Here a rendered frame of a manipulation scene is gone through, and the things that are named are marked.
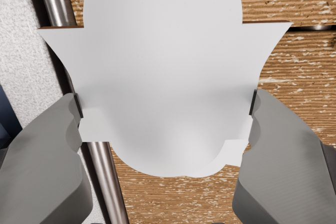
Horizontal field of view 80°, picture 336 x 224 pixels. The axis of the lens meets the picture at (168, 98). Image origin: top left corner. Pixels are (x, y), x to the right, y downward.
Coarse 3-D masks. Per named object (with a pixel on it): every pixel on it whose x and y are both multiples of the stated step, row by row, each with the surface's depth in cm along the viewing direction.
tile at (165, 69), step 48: (96, 0) 9; (144, 0) 9; (192, 0) 9; (240, 0) 9; (96, 48) 11; (144, 48) 11; (192, 48) 11; (240, 48) 11; (96, 96) 12; (144, 96) 12; (192, 96) 12; (240, 96) 12; (144, 144) 14; (192, 144) 14
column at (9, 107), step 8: (0, 88) 54; (0, 96) 51; (0, 104) 49; (8, 104) 51; (0, 112) 48; (8, 112) 49; (0, 120) 47; (8, 120) 48; (16, 120) 50; (0, 128) 39; (8, 128) 47; (16, 128) 49; (0, 136) 39; (8, 136) 41
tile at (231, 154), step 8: (224, 144) 26; (232, 144) 26; (240, 144) 26; (224, 152) 27; (232, 152) 27; (240, 152) 27; (216, 160) 27; (224, 160) 27; (232, 160) 27; (240, 160) 27; (208, 168) 28; (216, 168) 28; (192, 176) 29; (200, 176) 29
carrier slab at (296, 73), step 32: (288, 32) 23; (320, 32) 22; (288, 64) 24; (320, 64) 24; (288, 96) 26; (320, 96) 26; (320, 128) 29; (128, 192) 37; (160, 192) 37; (192, 192) 37; (224, 192) 36
